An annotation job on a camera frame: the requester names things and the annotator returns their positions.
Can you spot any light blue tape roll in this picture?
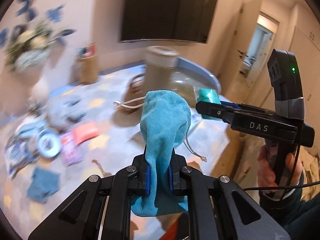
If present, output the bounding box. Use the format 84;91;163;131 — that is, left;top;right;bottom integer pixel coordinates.
36;128;62;159

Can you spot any blue plush toy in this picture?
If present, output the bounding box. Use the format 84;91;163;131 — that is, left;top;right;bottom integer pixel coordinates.
46;95;88;131

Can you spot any woven pen holder basket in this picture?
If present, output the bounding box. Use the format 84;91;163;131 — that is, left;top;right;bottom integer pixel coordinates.
77;42;98;85

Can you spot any coral pink pack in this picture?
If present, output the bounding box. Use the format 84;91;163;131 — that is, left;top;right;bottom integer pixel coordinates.
72;122;100;145

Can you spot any grey-blue folded cloth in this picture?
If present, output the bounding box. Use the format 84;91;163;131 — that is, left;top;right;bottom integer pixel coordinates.
27;167;60;203

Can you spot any teal microfiber cloth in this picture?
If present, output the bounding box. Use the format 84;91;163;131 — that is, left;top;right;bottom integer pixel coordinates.
131;90;191;217

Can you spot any person's right hand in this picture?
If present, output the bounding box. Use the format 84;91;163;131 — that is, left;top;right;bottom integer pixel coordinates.
256;144;304;196

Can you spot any white blue wipes pack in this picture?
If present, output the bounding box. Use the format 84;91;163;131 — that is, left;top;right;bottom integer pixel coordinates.
4;137;40;179

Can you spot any black wall television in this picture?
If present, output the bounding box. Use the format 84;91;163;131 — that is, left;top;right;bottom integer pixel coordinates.
121;0;218;43

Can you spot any green plastic pack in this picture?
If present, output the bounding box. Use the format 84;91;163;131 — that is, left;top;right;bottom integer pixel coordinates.
197;88;222;120

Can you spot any tan drawstring bag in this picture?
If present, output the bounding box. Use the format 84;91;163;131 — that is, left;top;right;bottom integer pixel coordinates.
113;74;145;114

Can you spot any purple wipes pack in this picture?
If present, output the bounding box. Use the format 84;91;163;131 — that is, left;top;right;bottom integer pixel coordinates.
60;132;84;166

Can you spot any blue white flower bouquet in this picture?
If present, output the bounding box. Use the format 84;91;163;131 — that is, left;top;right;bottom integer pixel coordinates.
1;0;76;73

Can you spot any white ribbed vase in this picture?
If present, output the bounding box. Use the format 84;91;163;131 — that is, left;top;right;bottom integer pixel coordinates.
30;76;49;106

